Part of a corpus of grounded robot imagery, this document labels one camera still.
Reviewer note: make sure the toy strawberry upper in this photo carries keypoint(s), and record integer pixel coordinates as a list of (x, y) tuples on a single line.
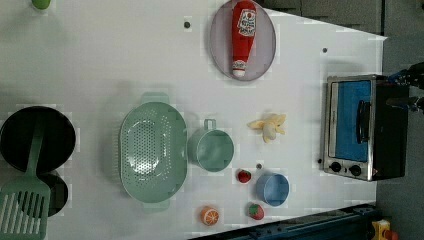
[(244, 176)]

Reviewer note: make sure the small black pot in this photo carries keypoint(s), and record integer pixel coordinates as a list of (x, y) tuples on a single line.
[(59, 191)]

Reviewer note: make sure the green round object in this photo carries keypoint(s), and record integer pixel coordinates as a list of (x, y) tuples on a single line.
[(41, 4)]

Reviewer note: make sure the toy strawberry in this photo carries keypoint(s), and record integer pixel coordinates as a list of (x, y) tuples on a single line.
[(244, 176), (255, 211)]

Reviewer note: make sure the toy strawberry lower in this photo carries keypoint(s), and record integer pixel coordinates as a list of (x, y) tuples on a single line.
[(255, 211)]

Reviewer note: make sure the grey round plate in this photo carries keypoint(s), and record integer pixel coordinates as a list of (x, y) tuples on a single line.
[(263, 48)]

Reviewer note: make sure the black pan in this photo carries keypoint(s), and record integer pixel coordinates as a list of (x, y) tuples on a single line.
[(59, 138)]

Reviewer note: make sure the blue cup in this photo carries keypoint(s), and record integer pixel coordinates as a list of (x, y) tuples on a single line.
[(272, 188)]

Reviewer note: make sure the green measuring cup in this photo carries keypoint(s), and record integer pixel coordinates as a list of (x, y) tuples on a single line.
[(210, 148)]

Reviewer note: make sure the peeled toy banana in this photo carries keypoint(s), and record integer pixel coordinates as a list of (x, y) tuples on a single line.
[(270, 126)]

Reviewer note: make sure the red ketchup bottle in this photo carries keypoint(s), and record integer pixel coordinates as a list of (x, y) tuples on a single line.
[(243, 35)]

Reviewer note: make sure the blue table frame rail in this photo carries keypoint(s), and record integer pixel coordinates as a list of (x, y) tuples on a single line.
[(350, 223)]

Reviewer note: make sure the toy orange half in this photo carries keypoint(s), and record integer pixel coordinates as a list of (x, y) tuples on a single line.
[(209, 216)]

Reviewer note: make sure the green slotted spatula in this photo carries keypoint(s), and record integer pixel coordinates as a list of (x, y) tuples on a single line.
[(25, 200)]

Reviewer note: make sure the toaster oven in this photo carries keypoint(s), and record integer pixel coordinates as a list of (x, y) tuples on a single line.
[(365, 137)]

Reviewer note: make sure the green colander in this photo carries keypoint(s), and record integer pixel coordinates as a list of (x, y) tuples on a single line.
[(153, 152)]

